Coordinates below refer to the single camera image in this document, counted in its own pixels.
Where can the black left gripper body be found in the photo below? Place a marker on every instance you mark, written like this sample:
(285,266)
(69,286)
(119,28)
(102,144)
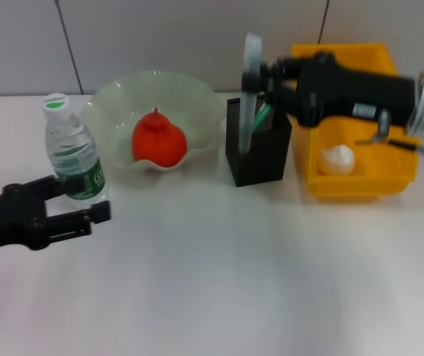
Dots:
(8,222)

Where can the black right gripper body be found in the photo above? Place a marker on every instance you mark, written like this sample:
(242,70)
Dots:
(349,92)

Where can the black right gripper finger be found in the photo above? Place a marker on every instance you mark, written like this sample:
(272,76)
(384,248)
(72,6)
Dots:
(286,66)
(271,89)

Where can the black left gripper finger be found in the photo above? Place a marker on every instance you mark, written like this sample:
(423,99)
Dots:
(41,187)
(75,222)

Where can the silver grey pen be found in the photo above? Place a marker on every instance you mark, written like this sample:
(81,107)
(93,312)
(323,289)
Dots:
(251,74)

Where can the mint green pen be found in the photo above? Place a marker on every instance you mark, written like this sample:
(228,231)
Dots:
(263,116)

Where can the clear water bottle green label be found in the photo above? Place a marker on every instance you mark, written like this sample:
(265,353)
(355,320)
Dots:
(71,148)

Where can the white paper ball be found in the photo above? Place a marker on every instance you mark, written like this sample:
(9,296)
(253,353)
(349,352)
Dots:
(338,160)

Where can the orange fruit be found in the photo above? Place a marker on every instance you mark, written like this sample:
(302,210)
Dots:
(158,142)

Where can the black mesh pen holder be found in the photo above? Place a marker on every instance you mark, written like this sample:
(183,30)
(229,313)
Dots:
(258,159)

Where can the yellow plastic bin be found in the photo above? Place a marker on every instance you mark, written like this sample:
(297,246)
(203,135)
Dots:
(364,181)

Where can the pale green wavy glass bowl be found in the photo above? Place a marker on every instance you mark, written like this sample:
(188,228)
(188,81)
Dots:
(123,107)

